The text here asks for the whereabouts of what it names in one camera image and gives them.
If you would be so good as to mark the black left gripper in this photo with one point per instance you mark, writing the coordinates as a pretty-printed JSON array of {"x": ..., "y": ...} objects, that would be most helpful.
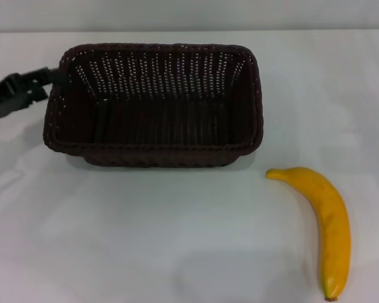
[{"x": 1, "y": 94}]

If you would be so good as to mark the dark brown woven basket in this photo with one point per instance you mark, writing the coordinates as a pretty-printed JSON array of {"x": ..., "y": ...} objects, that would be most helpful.
[{"x": 164, "y": 126}]

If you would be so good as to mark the yellow banana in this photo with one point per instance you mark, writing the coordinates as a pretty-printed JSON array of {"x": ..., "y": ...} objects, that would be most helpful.
[{"x": 333, "y": 214}]

